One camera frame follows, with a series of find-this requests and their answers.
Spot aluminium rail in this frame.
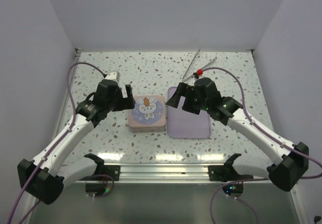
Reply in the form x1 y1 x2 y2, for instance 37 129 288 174
35 161 295 184

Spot square cookie tin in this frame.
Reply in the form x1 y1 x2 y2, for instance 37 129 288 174
128 124 166 133

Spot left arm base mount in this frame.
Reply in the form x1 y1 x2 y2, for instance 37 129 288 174
82 165 120 198

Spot lilac plastic tray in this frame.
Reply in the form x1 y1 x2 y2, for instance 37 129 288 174
167 97 211 139

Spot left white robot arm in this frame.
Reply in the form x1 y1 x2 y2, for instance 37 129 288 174
17 79 135 204

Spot metal tongs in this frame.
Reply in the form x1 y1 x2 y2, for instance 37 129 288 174
181 48 217 82

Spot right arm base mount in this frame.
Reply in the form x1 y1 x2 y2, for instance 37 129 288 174
208 165 254 197

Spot silver tin lid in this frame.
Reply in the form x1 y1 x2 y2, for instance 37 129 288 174
128 95 166 125

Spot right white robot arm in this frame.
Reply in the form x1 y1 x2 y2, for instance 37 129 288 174
166 78 309 192

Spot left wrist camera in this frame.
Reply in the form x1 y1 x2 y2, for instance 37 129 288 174
104 71 120 83

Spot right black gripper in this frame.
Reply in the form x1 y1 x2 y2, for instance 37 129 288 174
167 83 209 115

